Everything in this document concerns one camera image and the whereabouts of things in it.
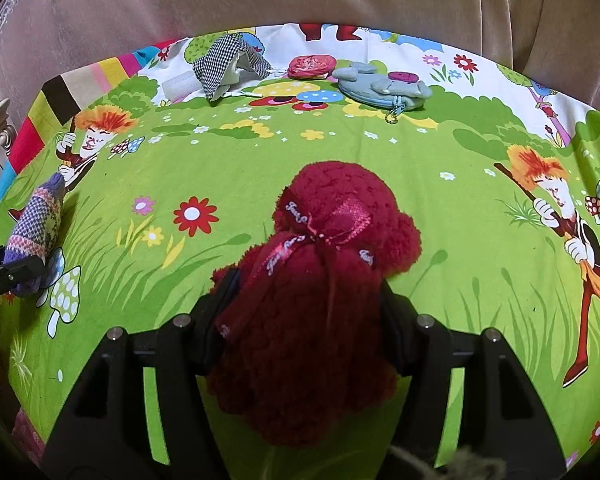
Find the purple knitted sock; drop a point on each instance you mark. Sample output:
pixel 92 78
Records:
pixel 35 220

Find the grey blue pig pouch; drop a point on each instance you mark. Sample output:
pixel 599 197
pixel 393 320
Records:
pixel 380 90

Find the black white checkered cloth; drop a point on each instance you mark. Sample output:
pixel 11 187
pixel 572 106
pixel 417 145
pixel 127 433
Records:
pixel 212 62

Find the pink fabric flower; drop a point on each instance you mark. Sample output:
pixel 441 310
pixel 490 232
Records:
pixel 311 66

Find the white knitted item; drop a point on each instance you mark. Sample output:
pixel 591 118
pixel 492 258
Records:
pixel 180 85

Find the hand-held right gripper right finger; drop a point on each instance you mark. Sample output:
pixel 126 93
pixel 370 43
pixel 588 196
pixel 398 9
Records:
pixel 430 345

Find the red plush towel bear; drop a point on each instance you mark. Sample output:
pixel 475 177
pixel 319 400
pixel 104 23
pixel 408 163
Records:
pixel 310 340

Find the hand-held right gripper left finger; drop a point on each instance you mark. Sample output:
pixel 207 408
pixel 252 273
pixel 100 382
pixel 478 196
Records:
pixel 180 340

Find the cartoon printed green bedsheet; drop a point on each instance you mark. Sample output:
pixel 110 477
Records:
pixel 330 140

